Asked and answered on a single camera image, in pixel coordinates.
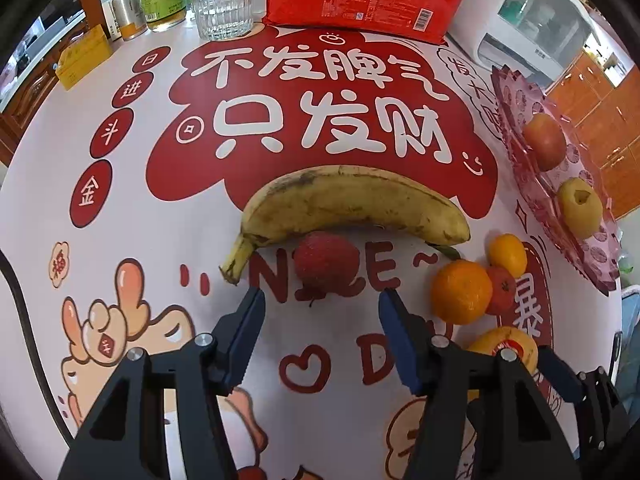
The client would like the white carton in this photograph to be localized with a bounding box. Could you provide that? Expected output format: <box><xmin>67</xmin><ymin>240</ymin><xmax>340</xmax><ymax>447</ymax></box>
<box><xmin>98</xmin><ymin>0</ymin><xmax>132</xmax><ymax>41</ymax></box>

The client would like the round orange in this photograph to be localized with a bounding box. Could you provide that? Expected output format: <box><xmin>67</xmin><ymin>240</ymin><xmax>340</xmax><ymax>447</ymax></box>
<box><xmin>431</xmin><ymin>259</ymin><xmax>494</xmax><ymax>326</ymax></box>

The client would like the red and white printed tablecloth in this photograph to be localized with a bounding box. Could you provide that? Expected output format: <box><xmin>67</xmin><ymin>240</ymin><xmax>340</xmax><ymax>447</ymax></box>
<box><xmin>0</xmin><ymin>10</ymin><xmax>626</xmax><ymax>480</ymax></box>

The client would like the red apple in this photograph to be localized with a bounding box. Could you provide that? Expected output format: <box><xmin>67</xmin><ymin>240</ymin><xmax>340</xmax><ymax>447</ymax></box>
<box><xmin>522</xmin><ymin>112</ymin><xmax>569</xmax><ymax>172</ymax></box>

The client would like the spotted yellow banana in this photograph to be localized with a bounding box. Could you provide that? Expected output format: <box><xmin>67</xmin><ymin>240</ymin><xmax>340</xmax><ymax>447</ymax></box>
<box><xmin>220</xmin><ymin>165</ymin><xmax>472</xmax><ymax>287</ymax></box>

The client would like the wooden kitchen base cabinet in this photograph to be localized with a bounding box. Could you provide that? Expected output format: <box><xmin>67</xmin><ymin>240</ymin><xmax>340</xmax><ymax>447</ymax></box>
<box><xmin>0</xmin><ymin>10</ymin><xmax>66</xmax><ymax>166</ymax></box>

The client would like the small yellow tangerine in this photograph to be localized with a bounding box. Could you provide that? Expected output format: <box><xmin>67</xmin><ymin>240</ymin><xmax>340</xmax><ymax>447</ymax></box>
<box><xmin>488</xmin><ymin>233</ymin><xmax>529</xmax><ymax>279</ymax></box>

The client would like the tall wooden storage cabinet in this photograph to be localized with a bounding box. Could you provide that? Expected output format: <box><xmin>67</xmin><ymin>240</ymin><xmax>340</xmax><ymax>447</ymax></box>
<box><xmin>547</xmin><ymin>50</ymin><xmax>640</xmax><ymax>222</ymax></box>

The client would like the small metal can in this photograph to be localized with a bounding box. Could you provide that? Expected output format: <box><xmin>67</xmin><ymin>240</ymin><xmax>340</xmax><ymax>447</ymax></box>
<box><xmin>111</xmin><ymin>0</ymin><xmax>149</xmax><ymax>42</ymax></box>

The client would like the large orange with red sticker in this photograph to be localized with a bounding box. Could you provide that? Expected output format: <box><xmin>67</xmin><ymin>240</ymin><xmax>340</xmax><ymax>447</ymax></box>
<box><xmin>465</xmin><ymin>326</ymin><xmax>540</xmax><ymax>377</ymax></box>

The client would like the ribbed drinking glass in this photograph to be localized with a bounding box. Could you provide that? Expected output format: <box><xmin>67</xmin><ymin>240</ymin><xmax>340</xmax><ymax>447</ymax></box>
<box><xmin>189</xmin><ymin>0</ymin><xmax>257</xmax><ymax>41</ymax></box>

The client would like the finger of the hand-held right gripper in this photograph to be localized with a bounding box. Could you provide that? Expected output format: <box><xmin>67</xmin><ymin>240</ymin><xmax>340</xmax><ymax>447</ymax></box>
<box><xmin>575</xmin><ymin>367</ymin><xmax>630</xmax><ymax>463</ymax></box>
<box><xmin>537</xmin><ymin>346</ymin><xmax>586</xmax><ymax>406</ymax></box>

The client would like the black cable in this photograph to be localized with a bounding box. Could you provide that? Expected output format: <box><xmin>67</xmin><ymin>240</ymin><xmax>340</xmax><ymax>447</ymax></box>
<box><xmin>0</xmin><ymin>247</ymin><xmax>76</xmax><ymax>447</ymax></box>

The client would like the yellow apple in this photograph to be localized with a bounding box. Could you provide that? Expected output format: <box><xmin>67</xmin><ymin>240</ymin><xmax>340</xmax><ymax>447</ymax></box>
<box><xmin>557</xmin><ymin>177</ymin><xmax>605</xmax><ymax>240</ymax></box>

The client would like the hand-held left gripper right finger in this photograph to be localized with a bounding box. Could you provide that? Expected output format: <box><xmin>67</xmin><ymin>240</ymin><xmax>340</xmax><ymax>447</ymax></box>
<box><xmin>378</xmin><ymin>289</ymin><xmax>576</xmax><ymax>480</ymax></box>

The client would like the red lychee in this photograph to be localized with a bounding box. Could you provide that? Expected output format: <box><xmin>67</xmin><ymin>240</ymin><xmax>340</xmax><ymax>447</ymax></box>
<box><xmin>294</xmin><ymin>231</ymin><xmax>360</xmax><ymax>307</ymax></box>

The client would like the white countertop sterilizer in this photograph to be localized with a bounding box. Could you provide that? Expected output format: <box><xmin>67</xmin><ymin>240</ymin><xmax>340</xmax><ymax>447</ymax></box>
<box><xmin>447</xmin><ymin>0</ymin><xmax>609</xmax><ymax>89</ymax></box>

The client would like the red-orange small mandarin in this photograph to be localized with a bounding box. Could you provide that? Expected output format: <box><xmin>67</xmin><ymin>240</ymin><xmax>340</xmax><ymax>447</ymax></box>
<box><xmin>484</xmin><ymin>266</ymin><xmax>517</xmax><ymax>316</ymax></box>

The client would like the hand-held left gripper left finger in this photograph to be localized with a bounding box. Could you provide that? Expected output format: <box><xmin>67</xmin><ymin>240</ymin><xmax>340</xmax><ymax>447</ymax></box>
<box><xmin>57</xmin><ymin>287</ymin><xmax>266</xmax><ymax>480</ymax></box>

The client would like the yellow box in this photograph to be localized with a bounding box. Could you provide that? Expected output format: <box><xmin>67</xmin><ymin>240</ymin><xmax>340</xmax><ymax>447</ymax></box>
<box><xmin>55</xmin><ymin>26</ymin><xmax>114</xmax><ymax>92</ymax></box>

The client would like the pink plastic bowl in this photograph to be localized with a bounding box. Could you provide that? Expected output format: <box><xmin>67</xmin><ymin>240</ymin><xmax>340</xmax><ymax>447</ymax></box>
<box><xmin>490</xmin><ymin>65</ymin><xmax>622</xmax><ymax>297</ymax></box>

